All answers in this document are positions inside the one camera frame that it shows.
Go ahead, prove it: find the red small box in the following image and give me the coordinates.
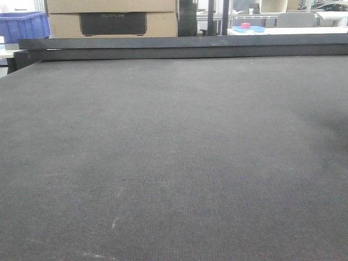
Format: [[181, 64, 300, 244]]
[[241, 22, 251, 29]]

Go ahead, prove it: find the cardboard box with black print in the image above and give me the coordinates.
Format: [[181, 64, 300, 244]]
[[49, 12, 177, 38]]

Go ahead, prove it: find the black vertical post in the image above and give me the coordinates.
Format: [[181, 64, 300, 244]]
[[207, 0, 214, 36]]

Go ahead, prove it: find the black conveyor belt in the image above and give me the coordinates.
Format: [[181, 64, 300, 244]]
[[1, 56, 347, 260]]

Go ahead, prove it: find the upper cardboard box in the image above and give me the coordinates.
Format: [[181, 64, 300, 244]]
[[47, 0, 177, 14]]

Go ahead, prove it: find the blue plastic crate background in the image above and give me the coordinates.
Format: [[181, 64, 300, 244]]
[[1, 11, 51, 44]]

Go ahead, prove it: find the black conveyor side rail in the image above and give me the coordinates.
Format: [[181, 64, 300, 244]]
[[14, 33, 347, 70]]

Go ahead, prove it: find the white background table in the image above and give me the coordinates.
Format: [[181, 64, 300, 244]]
[[227, 27, 347, 35]]

